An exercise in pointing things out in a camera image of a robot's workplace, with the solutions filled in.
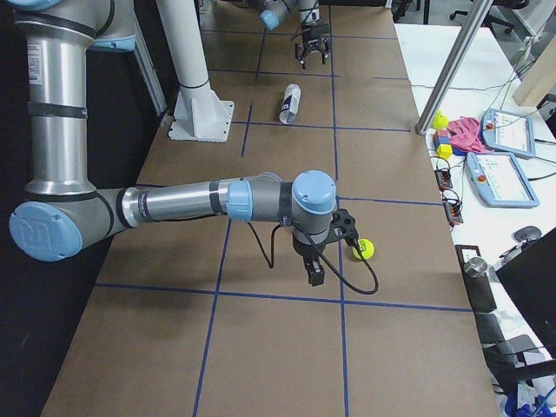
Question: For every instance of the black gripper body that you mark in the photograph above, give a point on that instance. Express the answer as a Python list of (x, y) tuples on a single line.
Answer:
[(314, 36), (307, 251)]

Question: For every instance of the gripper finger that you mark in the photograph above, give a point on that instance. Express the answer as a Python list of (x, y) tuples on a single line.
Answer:
[(316, 274), (324, 49), (300, 54)]

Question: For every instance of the clear tennis ball can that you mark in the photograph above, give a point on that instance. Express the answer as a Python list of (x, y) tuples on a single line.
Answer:
[(290, 104)]

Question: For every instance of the tennis ball inner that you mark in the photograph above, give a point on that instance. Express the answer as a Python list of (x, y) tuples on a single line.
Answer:
[(364, 251)]

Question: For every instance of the blue cube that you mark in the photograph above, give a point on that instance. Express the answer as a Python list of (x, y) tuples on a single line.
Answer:
[(442, 140)]

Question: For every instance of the steel cup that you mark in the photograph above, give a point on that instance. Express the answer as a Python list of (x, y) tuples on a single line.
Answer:
[(475, 267)]

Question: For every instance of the yellow cube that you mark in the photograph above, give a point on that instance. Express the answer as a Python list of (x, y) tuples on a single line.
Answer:
[(444, 150)]

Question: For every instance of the pink cloth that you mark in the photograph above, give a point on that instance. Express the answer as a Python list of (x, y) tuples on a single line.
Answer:
[(465, 135)]

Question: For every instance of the teach pendant far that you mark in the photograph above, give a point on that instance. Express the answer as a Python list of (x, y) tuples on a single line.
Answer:
[(508, 132)]

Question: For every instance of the teach pendant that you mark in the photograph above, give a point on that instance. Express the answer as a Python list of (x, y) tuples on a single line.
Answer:
[(508, 132), (499, 181)]

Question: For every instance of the teach pendant near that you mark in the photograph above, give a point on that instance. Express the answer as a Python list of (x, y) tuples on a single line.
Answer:
[(499, 181)]

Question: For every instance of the black monitor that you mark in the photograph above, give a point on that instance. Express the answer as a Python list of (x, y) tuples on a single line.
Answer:
[(529, 280)]

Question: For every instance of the black computer mouse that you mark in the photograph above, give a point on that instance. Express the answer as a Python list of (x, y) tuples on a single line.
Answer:
[(526, 234)]

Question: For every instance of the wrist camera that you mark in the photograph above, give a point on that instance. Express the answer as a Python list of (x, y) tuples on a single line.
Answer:
[(342, 227)]

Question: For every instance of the white mounting post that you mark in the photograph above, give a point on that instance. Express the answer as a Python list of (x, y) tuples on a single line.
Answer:
[(199, 114)]

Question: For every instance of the aluminium frame post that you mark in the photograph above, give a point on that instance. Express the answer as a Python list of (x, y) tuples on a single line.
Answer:
[(463, 41)]

